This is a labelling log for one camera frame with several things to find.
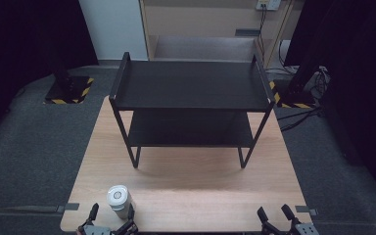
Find white panel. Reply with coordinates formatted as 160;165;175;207
77;0;150;62

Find light wooden cabinet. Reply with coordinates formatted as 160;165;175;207
138;0;298;70

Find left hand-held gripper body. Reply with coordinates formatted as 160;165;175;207
76;222;140;235

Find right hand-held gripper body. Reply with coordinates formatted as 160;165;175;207
261;220;321;235

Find black two-tier shelf rack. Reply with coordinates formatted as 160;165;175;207
108;51;276;169

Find black curtain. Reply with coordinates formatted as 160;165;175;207
283;0;376;208
0;0;100;150

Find white power strip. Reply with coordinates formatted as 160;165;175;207
256;0;282;12

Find black stand with striped base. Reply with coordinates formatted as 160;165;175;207
44;48;95;105
268;62;318;110

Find white cup with lid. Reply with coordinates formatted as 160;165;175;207
106;184;135;220

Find black floor cables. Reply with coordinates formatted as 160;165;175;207
275;105;326;133

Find tangled cable bundle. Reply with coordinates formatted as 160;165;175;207
308;66;331;101

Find black power cable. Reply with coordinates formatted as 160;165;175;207
257;4;268;57

